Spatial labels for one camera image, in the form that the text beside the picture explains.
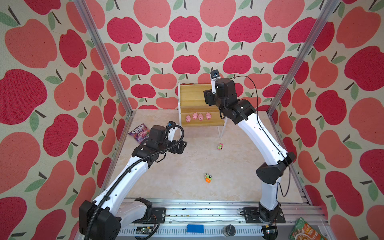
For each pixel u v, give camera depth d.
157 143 0.58
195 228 0.71
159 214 0.75
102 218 0.37
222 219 0.73
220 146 0.98
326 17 0.72
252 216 0.73
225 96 0.50
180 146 0.69
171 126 0.66
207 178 0.85
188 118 0.93
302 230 0.69
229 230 0.62
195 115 0.95
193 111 0.98
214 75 0.58
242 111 0.49
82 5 0.69
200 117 0.94
